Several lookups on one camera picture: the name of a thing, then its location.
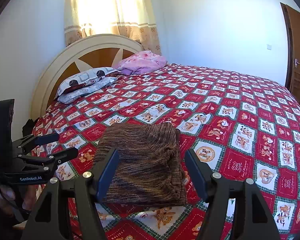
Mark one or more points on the cream wooden headboard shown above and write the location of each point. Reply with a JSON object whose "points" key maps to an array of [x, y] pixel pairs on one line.
{"points": [[103, 50]]}

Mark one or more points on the brown wooden door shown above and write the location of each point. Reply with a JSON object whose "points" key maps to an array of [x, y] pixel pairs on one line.
{"points": [[292, 21]]}

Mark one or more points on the person's left hand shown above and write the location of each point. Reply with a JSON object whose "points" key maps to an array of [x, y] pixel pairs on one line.
{"points": [[7, 198]]}

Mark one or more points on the brown knitted sweater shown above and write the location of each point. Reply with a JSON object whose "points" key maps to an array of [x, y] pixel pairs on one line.
{"points": [[149, 172]]}

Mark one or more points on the red patchwork bed cover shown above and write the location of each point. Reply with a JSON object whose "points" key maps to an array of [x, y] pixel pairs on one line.
{"points": [[242, 126]]}

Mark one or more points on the grey patterned pillow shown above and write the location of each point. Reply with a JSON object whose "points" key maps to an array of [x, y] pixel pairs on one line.
{"points": [[85, 79]]}

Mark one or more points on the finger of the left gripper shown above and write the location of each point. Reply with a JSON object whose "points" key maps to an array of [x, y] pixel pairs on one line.
{"points": [[56, 158], [31, 141]]}

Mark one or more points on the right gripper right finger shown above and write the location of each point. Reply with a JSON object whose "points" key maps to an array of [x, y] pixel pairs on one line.
{"points": [[252, 216]]}

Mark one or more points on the beige patterned curtain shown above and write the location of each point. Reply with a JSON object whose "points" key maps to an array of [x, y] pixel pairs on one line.
{"points": [[133, 19]]}

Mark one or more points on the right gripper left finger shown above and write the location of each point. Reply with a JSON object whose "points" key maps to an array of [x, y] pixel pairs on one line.
{"points": [[50, 217]]}

